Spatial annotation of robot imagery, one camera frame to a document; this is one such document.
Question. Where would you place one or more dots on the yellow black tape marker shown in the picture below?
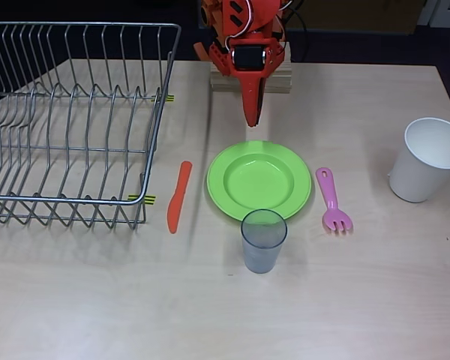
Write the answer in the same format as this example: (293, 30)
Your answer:
(151, 200)
(170, 99)

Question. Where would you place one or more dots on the orange plastic knife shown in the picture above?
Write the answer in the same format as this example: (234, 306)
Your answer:
(180, 195)

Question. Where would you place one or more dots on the white paper cup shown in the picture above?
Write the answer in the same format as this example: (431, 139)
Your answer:
(412, 180)

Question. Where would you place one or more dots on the pink plastic fork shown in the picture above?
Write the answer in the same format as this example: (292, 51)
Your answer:
(332, 195)

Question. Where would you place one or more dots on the green plastic plate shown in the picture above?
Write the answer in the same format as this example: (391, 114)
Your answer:
(258, 180)

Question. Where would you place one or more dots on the translucent plastic tumbler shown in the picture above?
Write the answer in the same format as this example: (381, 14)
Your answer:
(264, 255)

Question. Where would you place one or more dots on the plywood base block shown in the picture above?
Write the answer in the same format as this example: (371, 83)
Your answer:
(281, 84)

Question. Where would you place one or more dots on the orange-red robot arm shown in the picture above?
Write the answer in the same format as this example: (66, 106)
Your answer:
(262, 11)

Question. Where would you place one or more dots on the orange table clamp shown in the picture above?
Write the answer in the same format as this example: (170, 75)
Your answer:
(210, 3)

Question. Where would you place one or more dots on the orange-red gripper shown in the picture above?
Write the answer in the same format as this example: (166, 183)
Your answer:
(250, 59)

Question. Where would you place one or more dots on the brown panel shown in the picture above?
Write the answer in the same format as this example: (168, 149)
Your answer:
(360, 15)

